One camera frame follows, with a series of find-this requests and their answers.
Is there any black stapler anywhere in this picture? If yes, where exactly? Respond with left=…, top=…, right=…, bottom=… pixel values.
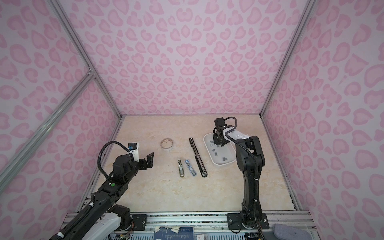
left=189, top=138, right=208, bottom=178

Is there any beige staple box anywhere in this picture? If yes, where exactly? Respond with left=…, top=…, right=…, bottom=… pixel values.
left=178, top=159, right=185, bottom=178

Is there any blue staple box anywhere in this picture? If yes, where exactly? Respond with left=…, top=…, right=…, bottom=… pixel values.
left=185, top=160, right=197, bottom=177

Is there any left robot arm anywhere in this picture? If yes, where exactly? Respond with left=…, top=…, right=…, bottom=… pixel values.
left=51, top=153, right=155, bottom=240

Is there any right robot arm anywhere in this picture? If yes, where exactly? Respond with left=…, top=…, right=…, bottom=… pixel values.
left=213, top=125, right=270, bottom=231

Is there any white plastic tray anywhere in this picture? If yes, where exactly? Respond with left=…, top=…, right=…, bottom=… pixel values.
left=203, top=133, right=236, bottom=166

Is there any clear tape roll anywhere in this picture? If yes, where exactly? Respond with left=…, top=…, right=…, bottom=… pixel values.
left=160, top=138, right=174, bottom=151

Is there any grey cloth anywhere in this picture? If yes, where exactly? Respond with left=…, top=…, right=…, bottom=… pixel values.
left=273, top=224, right=312, bottom=240

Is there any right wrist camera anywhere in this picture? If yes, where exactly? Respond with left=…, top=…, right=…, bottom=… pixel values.
left=215, top=118, right=227, bottom=129

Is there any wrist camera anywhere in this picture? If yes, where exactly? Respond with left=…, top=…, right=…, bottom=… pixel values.
left=128, top=143, right=140, bottom=162
left=215, top=118, right=227, bottom=129

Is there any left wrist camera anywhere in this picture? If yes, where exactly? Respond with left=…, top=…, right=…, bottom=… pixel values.
left=128, top=143, right=140, bottom=162

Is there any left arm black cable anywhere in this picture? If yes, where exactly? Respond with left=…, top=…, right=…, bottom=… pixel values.
left=97, top=140, right=131, bottom=181

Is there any blue box on rail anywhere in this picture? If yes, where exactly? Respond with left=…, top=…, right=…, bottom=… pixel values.
left=154, top=227, right=194, bottom=240

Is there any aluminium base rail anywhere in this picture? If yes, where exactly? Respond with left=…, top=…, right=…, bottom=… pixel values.
left=55, top=196, right=319, bottom=240

